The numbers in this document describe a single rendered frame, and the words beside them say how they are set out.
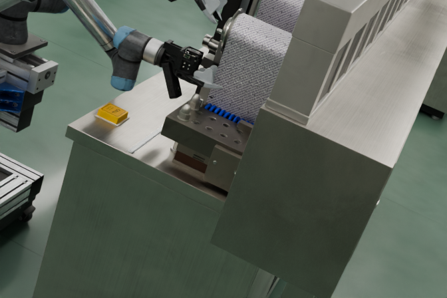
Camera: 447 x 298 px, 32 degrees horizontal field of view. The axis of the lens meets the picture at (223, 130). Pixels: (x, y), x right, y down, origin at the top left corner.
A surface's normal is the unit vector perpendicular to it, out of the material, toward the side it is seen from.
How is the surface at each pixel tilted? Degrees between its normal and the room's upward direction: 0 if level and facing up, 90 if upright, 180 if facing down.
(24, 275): 0
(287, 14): 92
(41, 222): 0
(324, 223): 90
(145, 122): 0
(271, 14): 92
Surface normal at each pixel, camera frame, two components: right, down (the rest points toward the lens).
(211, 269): -0.35, 0.31
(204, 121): 0.30, -0.86
